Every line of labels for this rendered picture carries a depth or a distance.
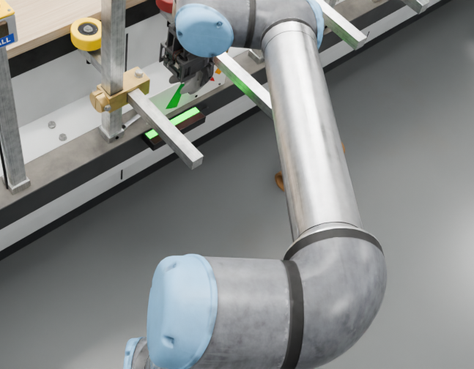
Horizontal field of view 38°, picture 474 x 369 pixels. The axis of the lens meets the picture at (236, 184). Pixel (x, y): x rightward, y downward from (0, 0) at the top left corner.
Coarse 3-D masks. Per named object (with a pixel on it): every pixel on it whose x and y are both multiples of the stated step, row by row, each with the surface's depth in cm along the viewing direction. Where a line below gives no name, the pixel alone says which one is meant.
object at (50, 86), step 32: (448, 0) 334; (128, 32) 178; (160, 32) 188; (384, 32) 307; (32, 64) 162; (64, 64) 170; (128, 64) 188; (32, 96) 170; (64, 96) 179; (224, 128) 264; (160, 160) 247; (96, 192) 226; (32, 224) 213; (0, 256) 218
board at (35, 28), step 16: (16, 0) 161; (32, 0) 162; (48, 0) 163; (64, 0) 164; (80, 0) 165; (96, 0) 166; (128, 0) 168; (144, 0) 172; (16, 16) 158; (32, 16) 159; (48, 16) 160; (64, 16) 161; (80, 16) 162; (96, 16) 164; (32, 32) 156; (48, 32) 157; (64, 32) 161; (16, 48) 154; (32, 48) 157
